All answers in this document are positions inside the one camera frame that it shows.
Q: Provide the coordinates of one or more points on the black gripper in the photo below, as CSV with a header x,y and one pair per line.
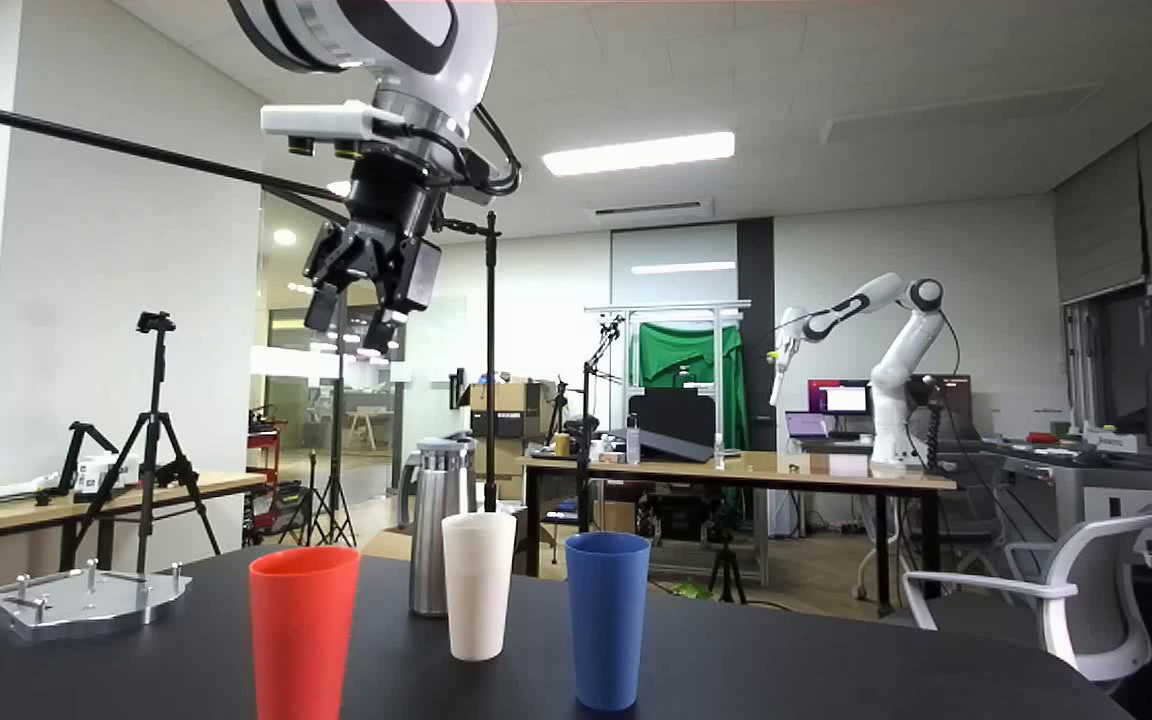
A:
x,y
380,241

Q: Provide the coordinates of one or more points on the red plastic cup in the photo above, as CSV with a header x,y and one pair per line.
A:
x,y
300,610

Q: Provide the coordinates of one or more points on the blue plastic cup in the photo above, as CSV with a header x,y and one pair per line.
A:
x,y
607,614

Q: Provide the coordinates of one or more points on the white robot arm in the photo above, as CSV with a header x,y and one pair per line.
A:
x,y
421,52

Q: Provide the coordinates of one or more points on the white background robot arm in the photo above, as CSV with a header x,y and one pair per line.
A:
x,y
893,368

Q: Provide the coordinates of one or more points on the cardboard box stack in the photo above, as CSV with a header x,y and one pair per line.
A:
x,y
504,420

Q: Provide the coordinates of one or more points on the stainless steel thermos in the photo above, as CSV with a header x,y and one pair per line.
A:
x,y
441,488

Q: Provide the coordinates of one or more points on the white plastic cup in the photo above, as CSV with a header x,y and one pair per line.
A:
x,y
478,576

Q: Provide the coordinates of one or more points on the green cloth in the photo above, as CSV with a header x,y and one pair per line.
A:
x,y
672,357

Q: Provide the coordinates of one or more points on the wooden background desk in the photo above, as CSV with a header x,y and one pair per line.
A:
x,y
549,480

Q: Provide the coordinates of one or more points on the clear acrylic plate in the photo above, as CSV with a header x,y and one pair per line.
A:
x,y
91,597

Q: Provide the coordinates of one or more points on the wooden side table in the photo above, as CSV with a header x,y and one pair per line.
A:
x,y
73,516

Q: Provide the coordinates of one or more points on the black boom pole stand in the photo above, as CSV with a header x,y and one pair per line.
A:
x,y
201,166

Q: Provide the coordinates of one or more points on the laptop with pink screen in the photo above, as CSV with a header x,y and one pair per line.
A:
x,y
846,407

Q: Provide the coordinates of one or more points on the white office chair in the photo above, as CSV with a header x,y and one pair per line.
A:
x,y
1087,597

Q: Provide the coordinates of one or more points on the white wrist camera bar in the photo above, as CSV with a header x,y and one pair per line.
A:
x,y
327,121

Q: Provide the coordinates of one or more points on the black camera tripod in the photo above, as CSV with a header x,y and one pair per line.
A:
x,y
160,460

